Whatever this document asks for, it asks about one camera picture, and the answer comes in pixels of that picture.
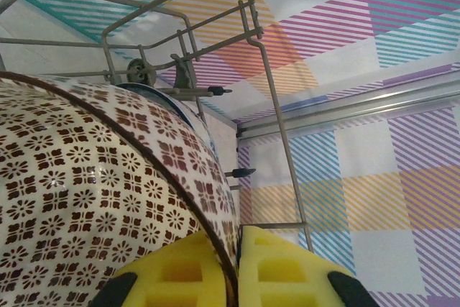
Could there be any grey wire dish rack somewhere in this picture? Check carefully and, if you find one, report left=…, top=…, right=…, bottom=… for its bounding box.
left=0, top=0, right=316, bottom=254

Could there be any aluminium frame post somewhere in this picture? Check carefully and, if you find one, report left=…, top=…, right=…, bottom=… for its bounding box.
left=235, top=78, right=460, bottom=141

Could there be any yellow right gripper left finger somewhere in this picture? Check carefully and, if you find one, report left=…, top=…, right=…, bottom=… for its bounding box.
left=88, top=229, right=233, bottom=307

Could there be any brown floral lattice bowl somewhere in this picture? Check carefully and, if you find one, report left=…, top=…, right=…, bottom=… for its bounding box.
left=0, top=71, right=241, bottom=307

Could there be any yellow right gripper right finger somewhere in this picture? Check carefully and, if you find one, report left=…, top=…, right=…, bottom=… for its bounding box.
left=237, top=225, right=371, bottom=307

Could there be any dark blue patterned bowl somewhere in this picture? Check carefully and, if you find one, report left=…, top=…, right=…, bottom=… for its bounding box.
left=114, top=83, right=220, bottom=164

